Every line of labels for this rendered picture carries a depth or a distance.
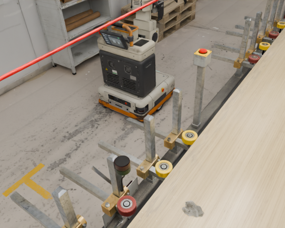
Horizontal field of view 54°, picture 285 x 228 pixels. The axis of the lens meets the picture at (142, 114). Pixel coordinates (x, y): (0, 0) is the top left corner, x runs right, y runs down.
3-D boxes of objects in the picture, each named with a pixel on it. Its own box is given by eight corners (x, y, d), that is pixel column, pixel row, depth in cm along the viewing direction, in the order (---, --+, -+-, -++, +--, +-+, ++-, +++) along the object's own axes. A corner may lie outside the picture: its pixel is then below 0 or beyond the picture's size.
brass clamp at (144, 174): (135, 174, 138) (135, 168, 135) (151, 157, 146) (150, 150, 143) (145, 180, 135) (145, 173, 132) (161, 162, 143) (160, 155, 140)
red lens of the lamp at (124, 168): (111, 166, 107) (111, 163, 105) (121, 157, 110) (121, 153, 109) (123, 173, 104) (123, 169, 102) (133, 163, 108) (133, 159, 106)
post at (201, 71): (191, 126, 180) (196, 64, 152) (194, 122, 183) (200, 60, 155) (197, 129, 178) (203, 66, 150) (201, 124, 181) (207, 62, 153)
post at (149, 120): (147, 185, 151) (143, 116, 121) (151, 181, 154) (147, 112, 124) (152, 188, 150) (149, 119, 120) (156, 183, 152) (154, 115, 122)
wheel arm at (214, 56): (201, 56, 230) (201, 51, 228) (202, 54, 233) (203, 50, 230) (254, 70, 210) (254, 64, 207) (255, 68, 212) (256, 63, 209)
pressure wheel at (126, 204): (115, 220, 120) (112, 205, 113) (127, 206, 125) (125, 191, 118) (130, 230, 117) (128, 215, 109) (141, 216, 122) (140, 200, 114)
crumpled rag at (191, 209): (178, 209, 111) (178, 206, 110) (188, 198, 115) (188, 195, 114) (197, 223, 107) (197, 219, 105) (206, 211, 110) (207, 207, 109)
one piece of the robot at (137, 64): (143, 109, 283) (138, 30, 231) (103, 93, 310) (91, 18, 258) (161, 93, 304) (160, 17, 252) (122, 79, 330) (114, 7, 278)
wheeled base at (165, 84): (143, 125, 285) (141, 105, 269) (97, 105, 316) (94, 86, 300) (176, 93, 326) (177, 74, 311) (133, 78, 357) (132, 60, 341)
